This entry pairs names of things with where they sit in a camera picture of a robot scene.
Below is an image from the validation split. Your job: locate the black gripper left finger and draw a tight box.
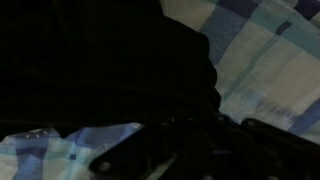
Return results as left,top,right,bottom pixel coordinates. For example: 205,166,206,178
89,124,184,177

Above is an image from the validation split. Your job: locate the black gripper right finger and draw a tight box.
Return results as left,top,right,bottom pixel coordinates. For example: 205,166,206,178
241,118,320,167

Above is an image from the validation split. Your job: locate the black shirt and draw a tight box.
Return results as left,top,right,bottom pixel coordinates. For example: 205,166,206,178
0,0,221,135

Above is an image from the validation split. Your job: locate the blue plaid bed sheet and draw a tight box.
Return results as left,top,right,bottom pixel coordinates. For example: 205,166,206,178
1,0,319,180

